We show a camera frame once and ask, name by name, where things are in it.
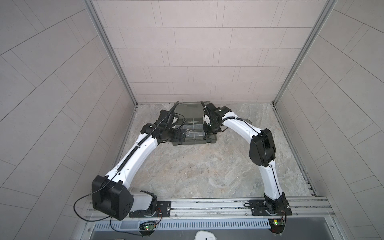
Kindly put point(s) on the grey compartment organizer box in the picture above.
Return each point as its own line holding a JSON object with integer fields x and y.
{"x": 192, "y": 132}

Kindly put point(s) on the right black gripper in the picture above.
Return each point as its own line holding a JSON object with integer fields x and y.
{"x": 207, "y": 131}

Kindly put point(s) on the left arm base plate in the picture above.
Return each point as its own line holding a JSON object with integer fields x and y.
{"x": 158, "y": 209}

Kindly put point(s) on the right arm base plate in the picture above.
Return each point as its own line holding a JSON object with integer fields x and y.
{"x": 269, "y": 208}

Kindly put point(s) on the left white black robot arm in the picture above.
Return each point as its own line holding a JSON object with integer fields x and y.
{"x": 110, "y": 193}

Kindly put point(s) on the aluminium mounting rail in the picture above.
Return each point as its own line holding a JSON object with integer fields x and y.
{"x": 219, "y": 214}

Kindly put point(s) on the left green circuit board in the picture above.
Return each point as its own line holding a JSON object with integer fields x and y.
{"x": 147, "y": 228}

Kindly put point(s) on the white round object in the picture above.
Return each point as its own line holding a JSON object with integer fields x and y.
{"x": 205, "y": 235}

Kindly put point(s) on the right circuit board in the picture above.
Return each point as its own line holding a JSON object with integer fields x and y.
{"x": 277, "y": 226}

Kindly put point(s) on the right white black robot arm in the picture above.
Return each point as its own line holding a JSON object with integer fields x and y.
{"x": 261, "y": 152}

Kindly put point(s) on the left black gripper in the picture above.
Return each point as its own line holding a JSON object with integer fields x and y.
{"x": 176, "y": 137}

